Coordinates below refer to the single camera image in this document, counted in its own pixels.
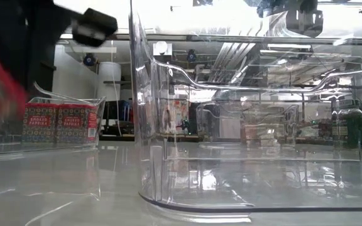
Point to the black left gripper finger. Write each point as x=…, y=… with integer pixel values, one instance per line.
x=94, y=28

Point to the black lid jar brown spice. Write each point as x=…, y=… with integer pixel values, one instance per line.
x=266, y=135

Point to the black lid jar red spice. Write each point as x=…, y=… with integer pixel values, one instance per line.
x=249, y=135

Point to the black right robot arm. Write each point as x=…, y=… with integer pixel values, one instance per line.
x=272, y=6

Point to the long ceiling light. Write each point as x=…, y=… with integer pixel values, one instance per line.
x=118, y=36

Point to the dark blue round fixture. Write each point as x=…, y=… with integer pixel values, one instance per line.
x=89, y=59
x=191, y=55

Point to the white cylindrical tank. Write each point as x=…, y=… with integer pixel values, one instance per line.
x=108, y=78

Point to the clear plastic bin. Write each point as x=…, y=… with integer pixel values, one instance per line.
x=100, y=125
x=218, y=125
x=200, y=175

